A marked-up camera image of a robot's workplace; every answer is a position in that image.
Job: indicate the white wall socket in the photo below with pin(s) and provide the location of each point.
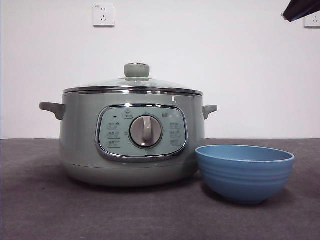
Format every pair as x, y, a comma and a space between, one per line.
313, 20
103, 15

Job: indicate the blue ribbed bowl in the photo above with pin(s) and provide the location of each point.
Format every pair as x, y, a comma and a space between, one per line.
243, 180

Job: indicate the glass lid with green knob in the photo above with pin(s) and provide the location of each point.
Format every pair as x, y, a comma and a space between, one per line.
137, 70

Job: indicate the pale green electric steamer pot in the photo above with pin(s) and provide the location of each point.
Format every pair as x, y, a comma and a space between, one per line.
77, 140

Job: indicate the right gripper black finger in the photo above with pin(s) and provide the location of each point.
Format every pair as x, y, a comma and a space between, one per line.
300, 8

